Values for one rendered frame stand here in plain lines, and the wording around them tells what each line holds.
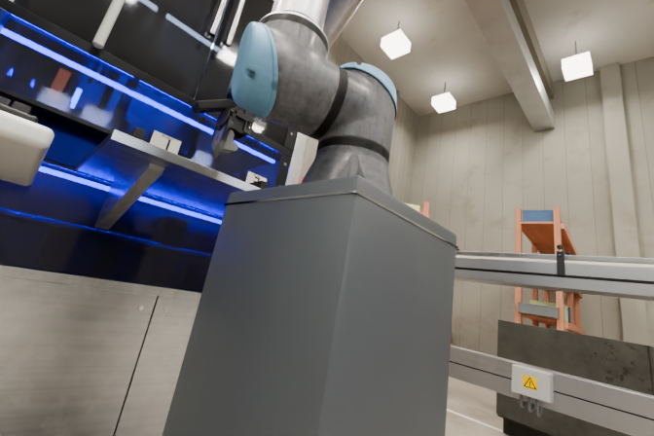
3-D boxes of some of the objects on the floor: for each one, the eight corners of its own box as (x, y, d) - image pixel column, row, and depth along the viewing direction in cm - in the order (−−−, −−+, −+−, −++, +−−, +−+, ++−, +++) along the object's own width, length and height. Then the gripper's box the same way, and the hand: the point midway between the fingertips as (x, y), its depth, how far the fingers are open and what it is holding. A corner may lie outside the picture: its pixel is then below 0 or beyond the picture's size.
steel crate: (688, 469, 215) (672, 351, 236) (685, 516, 150) (665, 348, 171) (539, 417, 276) (537, 328, 297) (490, 434, 211) (493, 318, 232)
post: (204, 489, 107) (320, -2, 169) (221, 485, 111) (329, 6, 173) (213, 500, 102) (329, -9, 164) (231, 495, 106) (338, 0, 168)
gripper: (261, 100, 99) (242, 164, 93) (245, 108, 105) (228, 168, 99) (236, 85, 93) (215, 153, 87) (221, 94, 100) (200, 158, 94)
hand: (214, 153), depth 92 cm, fingers closed
